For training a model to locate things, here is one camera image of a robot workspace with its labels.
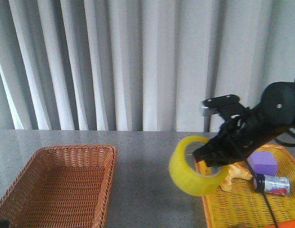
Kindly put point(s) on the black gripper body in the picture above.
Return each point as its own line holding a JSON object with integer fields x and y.
{"x": 236, "y": 140}

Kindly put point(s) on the yellow tape roll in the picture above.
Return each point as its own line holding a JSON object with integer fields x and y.
{"x": 189, "y": 180}

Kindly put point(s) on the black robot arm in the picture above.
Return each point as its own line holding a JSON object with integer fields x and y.
{"x": 277, "y": 106}

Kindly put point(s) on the toy croissant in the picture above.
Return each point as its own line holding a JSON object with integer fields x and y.
{"x": 235, "y": 171}

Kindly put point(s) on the purple foam block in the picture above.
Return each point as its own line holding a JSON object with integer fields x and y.
{"x": 263, "y": 162}

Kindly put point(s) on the small printed can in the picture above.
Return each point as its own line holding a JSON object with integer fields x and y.
{"x": 272, "y": 184}

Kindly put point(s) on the yellow woven basket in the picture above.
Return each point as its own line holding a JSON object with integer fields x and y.
{"x": 243, "y": 205}

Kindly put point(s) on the orange toy carrot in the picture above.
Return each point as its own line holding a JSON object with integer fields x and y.
{"x": 284, "y": 224}

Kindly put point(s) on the brown wicker basket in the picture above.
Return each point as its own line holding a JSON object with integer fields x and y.
{"x": 62, "y": 186}

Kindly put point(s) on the grey curtain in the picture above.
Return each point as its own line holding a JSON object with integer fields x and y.
{"x": 137, "y": 65}

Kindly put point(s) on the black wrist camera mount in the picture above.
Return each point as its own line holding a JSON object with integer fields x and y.
{"x": 227, "y": 107}

